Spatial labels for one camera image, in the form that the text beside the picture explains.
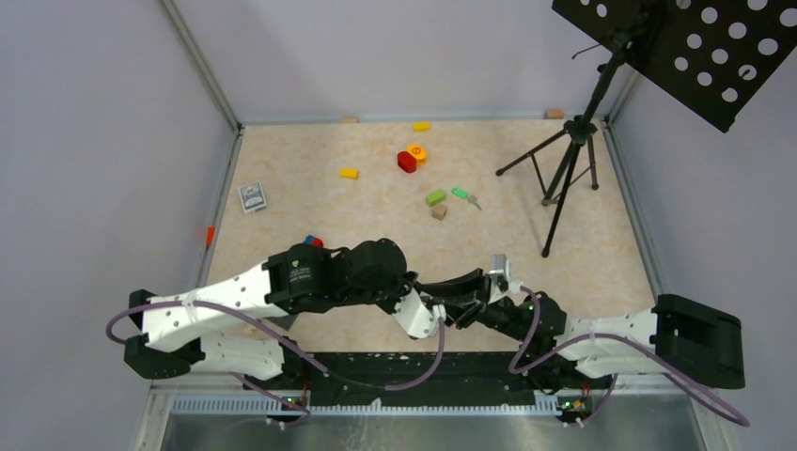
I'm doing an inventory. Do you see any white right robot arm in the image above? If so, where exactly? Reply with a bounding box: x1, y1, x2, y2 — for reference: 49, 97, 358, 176
453, 291, 745, 390

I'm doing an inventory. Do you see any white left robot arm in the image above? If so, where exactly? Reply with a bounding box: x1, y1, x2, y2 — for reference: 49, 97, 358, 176
123, 238, 492, 389

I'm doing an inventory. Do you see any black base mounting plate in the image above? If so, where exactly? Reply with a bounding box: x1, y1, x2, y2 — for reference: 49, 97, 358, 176
245, 351, 587, 407

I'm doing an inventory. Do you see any small wooden cube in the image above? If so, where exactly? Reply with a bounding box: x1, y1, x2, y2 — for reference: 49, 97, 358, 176
431, 204, 447, 221

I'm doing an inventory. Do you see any green tagged key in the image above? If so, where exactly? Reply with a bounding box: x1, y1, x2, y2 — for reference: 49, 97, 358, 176
451, 187, 483, 211

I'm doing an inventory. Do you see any red blue brick stack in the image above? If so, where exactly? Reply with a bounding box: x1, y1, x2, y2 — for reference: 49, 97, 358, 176
304, 235, 324, 248

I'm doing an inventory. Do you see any green brick block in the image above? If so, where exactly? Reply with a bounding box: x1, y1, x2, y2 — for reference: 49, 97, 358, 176
425, 189, 446, 208

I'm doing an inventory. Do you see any grey studded baseplate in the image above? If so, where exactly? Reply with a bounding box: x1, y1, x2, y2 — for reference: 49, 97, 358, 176
270, 315, 297, 331

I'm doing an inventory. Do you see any yellow brick mid left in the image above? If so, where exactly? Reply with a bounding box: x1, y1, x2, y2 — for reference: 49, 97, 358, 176
339, 168, 359, 179

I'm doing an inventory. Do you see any red cylinder block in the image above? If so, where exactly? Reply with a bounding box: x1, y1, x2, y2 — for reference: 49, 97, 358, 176
397, 151, 417, 174

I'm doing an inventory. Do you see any orange round block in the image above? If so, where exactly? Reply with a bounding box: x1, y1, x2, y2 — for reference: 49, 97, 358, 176
407, 144, 428, 166

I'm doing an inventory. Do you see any yellow brick far back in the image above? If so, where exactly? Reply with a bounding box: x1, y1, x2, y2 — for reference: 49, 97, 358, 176
413, 122, 431, 132

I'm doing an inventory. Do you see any playing card deck box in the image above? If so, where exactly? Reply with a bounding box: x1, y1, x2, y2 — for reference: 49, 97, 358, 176
238, 181, 268, 214

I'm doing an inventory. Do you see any wooden wedge back right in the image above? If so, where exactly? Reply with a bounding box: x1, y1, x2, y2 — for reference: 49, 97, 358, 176
543, 109, 565, 120

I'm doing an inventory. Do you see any black perforated music stand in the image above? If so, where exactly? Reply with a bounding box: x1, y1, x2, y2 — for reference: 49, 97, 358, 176
495, 0, 796, 257

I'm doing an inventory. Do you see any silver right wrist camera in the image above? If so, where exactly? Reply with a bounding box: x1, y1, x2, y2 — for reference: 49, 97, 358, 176
488, 254, 512, 303

